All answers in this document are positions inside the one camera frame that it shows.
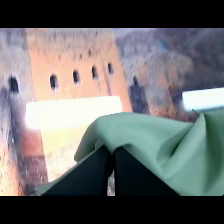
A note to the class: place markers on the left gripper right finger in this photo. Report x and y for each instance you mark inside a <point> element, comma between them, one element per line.
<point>140,178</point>

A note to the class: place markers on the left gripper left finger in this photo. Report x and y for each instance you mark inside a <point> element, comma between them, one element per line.
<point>88,176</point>

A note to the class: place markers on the green shirt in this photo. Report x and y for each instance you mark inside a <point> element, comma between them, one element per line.
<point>160,146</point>

